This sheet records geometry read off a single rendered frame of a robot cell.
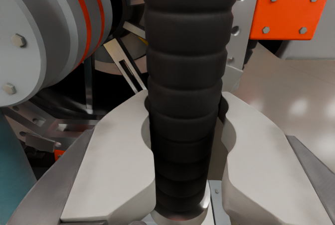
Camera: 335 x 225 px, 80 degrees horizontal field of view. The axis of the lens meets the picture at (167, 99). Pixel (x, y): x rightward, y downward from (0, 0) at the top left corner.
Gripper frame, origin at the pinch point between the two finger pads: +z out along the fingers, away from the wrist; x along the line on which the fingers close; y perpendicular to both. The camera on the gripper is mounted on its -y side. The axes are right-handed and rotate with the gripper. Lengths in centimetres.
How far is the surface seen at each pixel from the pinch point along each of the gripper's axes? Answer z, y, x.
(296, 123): 108, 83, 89
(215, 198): 42, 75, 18
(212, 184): 49, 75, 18
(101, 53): 40.9, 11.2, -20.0
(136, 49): 40.9, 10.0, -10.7
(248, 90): 156, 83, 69
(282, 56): 30.9, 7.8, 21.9
